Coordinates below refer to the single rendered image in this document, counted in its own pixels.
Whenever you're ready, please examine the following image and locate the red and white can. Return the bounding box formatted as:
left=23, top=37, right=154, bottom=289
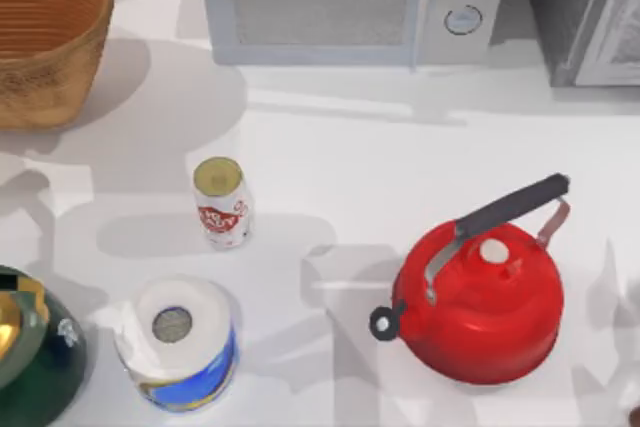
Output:
left=193, top=156, right=255, bottom=250

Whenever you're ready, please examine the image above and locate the pale microwave oven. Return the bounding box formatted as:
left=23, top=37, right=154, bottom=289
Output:
left=198, top=0, right=516, bottom=70

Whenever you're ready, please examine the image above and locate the red kettle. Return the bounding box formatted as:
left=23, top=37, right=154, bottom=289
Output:
left=368, top=172, right=572, bottom=387

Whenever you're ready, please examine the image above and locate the white paper towel roll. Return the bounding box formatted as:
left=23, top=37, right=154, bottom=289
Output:
left=112, top=274, right=239, bottom=414

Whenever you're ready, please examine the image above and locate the microwave knob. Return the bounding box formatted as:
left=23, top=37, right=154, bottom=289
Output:
left=443, top=4, right=484, bottom=37

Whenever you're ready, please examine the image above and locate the brown woven basket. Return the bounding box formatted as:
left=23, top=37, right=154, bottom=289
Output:
left=0, top=0, right=116, bottom=132

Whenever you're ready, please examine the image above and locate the dark green teapot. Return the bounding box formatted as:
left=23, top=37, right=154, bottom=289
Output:
left=0, top=265, right=88, bottom=427

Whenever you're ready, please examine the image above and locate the microwave door handle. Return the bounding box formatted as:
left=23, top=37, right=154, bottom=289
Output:
left=410, top=0, right=433, bottom=72

